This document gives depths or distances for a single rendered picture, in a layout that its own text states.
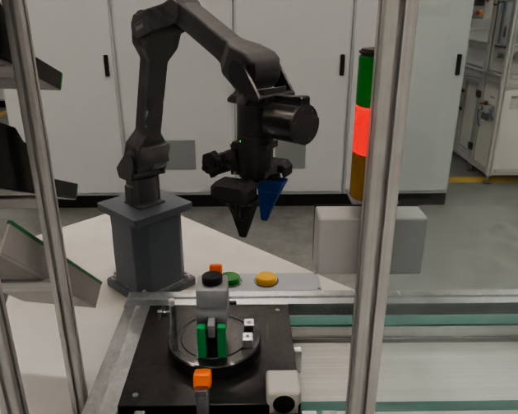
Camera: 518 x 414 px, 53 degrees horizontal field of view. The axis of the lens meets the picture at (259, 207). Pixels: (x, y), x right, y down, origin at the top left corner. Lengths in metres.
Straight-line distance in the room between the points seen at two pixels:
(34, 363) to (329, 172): 3.09
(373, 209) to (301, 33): 3.15
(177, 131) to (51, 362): 2.88
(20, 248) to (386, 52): 0.48
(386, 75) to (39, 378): 0.76
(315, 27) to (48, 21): 1.76
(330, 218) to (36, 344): 0.69
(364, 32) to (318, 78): 0.42
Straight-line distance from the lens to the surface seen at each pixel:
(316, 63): 3.68
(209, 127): 3.73
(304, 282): 1.00
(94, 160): 3.94
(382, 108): 0.51
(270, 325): 0.86
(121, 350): 0.86
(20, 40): 0.65
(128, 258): 1.12
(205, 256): 1.31
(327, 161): 3.83
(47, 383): 0.99
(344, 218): 0.57
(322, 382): 0.84
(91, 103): 3.84
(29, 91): 0.66
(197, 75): 3.67
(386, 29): 0.50
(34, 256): 0.73
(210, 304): 0.74
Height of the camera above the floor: 1.46
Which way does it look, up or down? 22 degrees down
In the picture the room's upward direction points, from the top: straight up
